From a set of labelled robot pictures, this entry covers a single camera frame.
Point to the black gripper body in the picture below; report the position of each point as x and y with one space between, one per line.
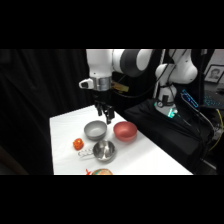
101 96

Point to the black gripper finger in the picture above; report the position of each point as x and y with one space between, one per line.
99 110
109 115

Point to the red ball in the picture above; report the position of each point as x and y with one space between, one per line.
78 144

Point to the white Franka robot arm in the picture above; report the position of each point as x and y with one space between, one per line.
100 63

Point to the gray bowl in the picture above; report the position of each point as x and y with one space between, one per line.
95 130

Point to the pink bowl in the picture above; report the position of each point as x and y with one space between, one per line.
125 130

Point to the tan round toy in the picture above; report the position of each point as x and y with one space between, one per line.
101 172

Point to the black robot stand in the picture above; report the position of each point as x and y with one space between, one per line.
166 133

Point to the small red star toy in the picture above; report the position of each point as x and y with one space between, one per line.
88 172

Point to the small green light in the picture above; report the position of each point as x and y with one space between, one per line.
171 113

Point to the black curtain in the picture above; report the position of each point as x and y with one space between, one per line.
36 100

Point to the blue lit device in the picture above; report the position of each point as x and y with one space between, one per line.
189 98

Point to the framed portrait picture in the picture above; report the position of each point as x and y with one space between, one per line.
214 74

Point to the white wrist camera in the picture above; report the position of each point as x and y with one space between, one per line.
85 83

